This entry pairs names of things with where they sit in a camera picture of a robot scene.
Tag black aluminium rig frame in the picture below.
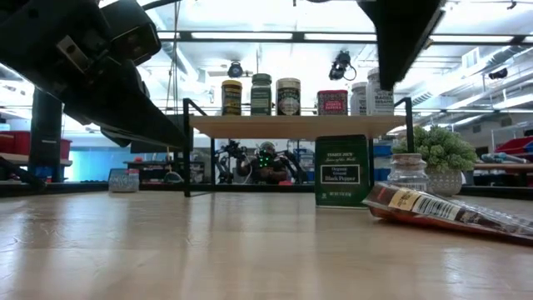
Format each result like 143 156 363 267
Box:
0 28 533 200

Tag dark green black pepper tin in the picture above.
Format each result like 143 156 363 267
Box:
314 133 371 209

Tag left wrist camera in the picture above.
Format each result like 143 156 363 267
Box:
101 0 162 67

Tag hanging cable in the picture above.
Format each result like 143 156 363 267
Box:
164 0 182 184

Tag red smoked paprika tin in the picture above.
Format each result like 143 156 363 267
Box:
316 89 349 117

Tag wooden bench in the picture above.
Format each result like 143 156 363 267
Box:
0 152 74 168

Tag black hanging camera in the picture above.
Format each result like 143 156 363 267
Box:
227 60 245 79

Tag wooden background table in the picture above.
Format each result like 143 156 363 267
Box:
474 162 533 172

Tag wooden shelf black metal legs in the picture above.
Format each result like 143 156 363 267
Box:
182 96 417 200

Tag person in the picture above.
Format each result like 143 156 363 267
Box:
237 141 289 185

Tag black upright post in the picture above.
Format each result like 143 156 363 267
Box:
28 89 64 184

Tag taco seasoning packet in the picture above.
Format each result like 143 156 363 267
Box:
361 182 533 246

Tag dark cylindrical seasoning can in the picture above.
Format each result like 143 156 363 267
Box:
275 77 301 117

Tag green lid oregano jar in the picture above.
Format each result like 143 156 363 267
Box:
250 72 273 117

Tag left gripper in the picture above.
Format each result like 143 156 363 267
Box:
0 0 145 105

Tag yellow lid chili onion can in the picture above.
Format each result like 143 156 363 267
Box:
221 79 243 117

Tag glass saffron jar cork lid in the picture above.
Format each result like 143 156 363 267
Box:
386 152 430 193

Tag artificial green potted plant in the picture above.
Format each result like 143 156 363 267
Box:
391 124 478 198

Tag grey blue roll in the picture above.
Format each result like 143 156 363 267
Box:
481 152 528 164

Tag small silver tin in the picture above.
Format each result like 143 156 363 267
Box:
107 167 141 193

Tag red storage bin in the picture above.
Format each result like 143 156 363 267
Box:
495 136 533 155
0 131 72 156

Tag black low cabinet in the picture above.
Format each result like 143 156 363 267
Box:
124 160 205 184

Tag black device with cable loop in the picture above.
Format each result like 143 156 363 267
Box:
328 49 358 83

